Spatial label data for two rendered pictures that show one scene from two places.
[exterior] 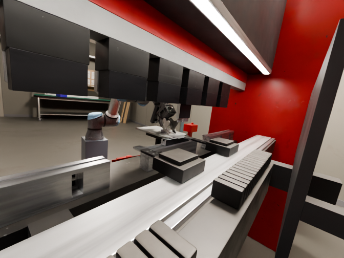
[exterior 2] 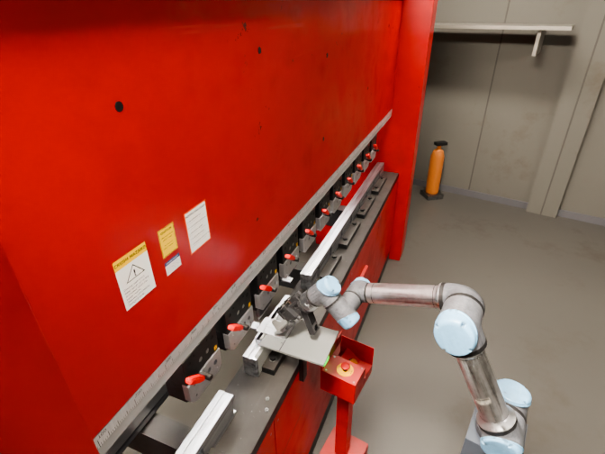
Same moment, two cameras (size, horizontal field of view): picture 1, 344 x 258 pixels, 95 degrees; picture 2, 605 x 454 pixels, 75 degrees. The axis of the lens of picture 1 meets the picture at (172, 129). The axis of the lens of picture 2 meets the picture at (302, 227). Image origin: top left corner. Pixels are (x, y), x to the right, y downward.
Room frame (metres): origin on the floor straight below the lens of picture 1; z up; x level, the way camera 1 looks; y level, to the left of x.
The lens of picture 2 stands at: (2.01, -0.22, 2.13)
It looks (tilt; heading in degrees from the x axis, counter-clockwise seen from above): 30 degrees down; 164
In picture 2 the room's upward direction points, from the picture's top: 1 degrees counter-clockwise
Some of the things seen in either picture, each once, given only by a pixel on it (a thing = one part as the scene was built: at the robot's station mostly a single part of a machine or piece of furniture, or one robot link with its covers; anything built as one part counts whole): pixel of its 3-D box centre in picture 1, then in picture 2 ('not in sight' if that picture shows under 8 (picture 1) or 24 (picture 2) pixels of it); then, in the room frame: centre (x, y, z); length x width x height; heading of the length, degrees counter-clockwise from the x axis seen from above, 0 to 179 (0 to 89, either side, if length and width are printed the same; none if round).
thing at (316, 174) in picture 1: (266, 171); (120, 420); (0.96, -0.63, 0.81); 0.64 x 0.08 x 0.14; 51
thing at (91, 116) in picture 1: (95, 120); (508, 403); (1.37, 0.68, 0.94); 0.13 x 0.12 x 0.14; 133
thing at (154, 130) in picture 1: (160, 131); (299, 338); (0.94, 0.06, 1.00); 0.26 x 0.18 x 0.01; 51
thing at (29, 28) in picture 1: (49, 57); (317, 209); (0.40, 0.31, 1.26); 0.15 x 0.09 x 0.17; 141
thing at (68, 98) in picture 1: (79, 107); not in sight; (6.18, 3.71, 0.50); 2.65 x 1.05 x 1.00; 130
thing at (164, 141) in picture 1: (176, 140); (269, 323); (0.81, -0.03, 0.99); 0.20 x 0.03 x 0.03; 141
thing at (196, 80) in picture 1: (189, 88); (258, 279); (0.86, -0.07, 1.26); 0.15 x 0.09 x 0.17; 141
